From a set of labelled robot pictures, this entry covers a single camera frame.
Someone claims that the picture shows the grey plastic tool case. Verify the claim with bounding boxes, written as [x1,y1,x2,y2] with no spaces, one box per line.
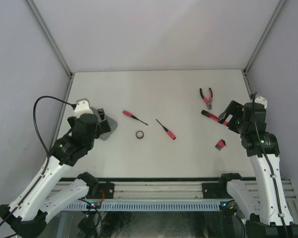
[91,107,118,141]

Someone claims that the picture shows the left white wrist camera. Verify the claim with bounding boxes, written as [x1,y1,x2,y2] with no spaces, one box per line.
[74,98,93,118]

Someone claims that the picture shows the black mounting plate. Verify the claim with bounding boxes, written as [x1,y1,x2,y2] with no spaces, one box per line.
[202,182,230,199]
[86,182,115,199]

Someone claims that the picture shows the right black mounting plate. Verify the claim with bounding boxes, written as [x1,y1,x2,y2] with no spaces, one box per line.
[202,182,230,199]

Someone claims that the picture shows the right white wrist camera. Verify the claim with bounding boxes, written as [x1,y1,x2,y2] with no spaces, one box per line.
[254,95,268,109]

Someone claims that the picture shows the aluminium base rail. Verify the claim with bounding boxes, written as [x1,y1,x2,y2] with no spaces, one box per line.
[48,181,296,200]

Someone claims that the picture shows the black electrical tape roll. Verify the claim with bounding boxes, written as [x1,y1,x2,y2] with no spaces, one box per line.
[135,130,145,139]

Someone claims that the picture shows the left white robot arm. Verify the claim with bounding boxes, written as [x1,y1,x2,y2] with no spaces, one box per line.
[0,109,112,238]

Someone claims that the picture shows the red black pliers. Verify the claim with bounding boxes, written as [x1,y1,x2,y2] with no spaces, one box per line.
[199,87,213,110]

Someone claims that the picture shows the right aluminium frame post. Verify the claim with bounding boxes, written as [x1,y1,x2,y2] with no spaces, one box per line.
[242,0,288,97]

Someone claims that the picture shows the red black bit holder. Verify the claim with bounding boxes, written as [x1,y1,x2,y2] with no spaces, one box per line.
[215,139,226,151]

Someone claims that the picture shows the red black utility knife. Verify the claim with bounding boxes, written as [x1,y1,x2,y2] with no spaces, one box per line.
[201,110,219,122]

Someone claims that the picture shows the aluminium frame post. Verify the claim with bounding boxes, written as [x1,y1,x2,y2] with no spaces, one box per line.
[242,0,288,97]
[23,0,74,147]

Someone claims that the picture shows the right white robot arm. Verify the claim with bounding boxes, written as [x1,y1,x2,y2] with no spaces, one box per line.
[218,101,298,238]

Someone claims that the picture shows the blue slotted cable duct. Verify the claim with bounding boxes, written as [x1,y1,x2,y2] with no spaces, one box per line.
[64,201,225,212]

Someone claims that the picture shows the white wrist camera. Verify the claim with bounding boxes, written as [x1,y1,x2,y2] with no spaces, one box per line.
[74,98,93,118]
[254,95,268,109]

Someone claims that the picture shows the left aluminium frame post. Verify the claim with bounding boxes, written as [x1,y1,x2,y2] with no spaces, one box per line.
[23,0,74,147]

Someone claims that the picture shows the red-handled screwdriver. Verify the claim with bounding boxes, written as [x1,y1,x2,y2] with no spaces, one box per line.
[123,110,148,126]
[155,119,176,140]

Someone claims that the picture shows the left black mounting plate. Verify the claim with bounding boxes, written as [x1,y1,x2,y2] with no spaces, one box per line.
[86,182,115,199]

